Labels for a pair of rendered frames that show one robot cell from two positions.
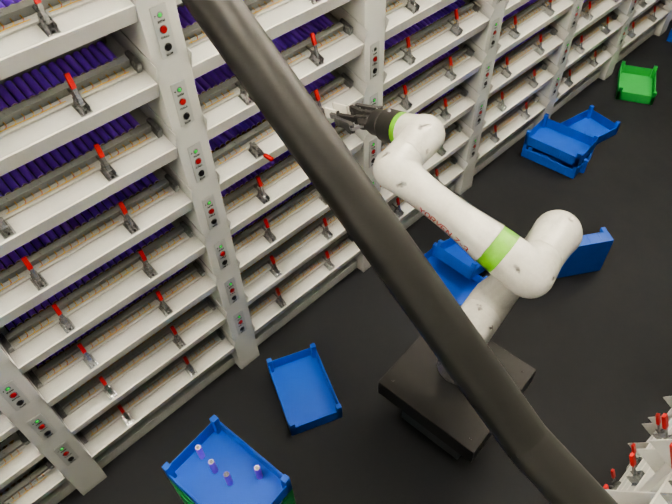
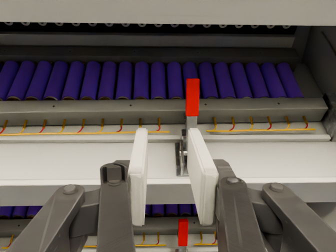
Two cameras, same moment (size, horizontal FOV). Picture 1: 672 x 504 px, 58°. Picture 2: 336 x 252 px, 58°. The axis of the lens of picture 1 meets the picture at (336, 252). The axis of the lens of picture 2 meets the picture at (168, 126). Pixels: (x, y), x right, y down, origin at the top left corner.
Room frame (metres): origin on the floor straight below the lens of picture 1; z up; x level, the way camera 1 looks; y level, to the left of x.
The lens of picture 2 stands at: (1.41, -0.11, 1.13)
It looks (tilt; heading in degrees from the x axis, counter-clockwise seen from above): 32 degrees down; 39
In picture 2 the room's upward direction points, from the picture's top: 1 degrees clockwise
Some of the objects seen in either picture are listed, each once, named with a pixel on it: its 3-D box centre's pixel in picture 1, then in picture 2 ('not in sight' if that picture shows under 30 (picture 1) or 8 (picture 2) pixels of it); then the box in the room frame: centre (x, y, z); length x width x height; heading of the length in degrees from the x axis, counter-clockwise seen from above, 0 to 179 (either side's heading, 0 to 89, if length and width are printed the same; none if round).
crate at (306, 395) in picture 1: (303, 387); not in sight; (1.13, 0.15, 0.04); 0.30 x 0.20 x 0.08; 19
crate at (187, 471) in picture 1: (227, 477); not in sight; (0.65, 0.33, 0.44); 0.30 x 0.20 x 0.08; 49
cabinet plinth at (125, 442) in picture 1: (295, 292); not in sight; (1.60, 0.19, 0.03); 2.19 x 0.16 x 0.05; 132
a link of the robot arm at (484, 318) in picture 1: (467, 337); not in sight; (1.02, -0.40, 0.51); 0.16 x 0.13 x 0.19; 141
